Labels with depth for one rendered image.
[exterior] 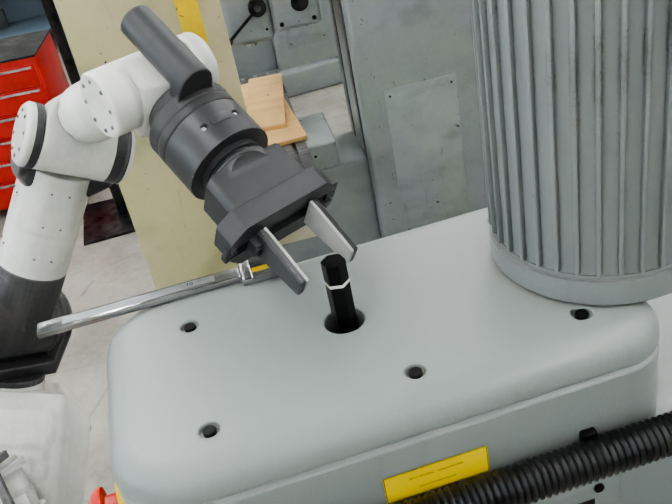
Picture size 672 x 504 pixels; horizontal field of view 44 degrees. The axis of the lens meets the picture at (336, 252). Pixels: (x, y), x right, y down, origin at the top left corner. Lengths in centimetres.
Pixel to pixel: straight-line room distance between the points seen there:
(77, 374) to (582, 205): 357
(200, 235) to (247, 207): 193
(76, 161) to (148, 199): 154
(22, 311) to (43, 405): 13
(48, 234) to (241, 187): 43
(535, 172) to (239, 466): 32
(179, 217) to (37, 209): 154
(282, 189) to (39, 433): 57
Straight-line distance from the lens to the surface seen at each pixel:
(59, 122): 103
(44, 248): 111
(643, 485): 87
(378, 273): 80
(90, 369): 410
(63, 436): 118
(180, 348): 77
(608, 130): 65
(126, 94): 79
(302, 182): 74
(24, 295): 114
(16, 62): 531
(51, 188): 108
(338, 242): 74
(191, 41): 84
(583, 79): 63
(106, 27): 239
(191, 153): 75
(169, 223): 261
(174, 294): 83
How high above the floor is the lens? 234
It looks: 32 degrees down
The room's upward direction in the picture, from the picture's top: 12 degrees counter-clockwise
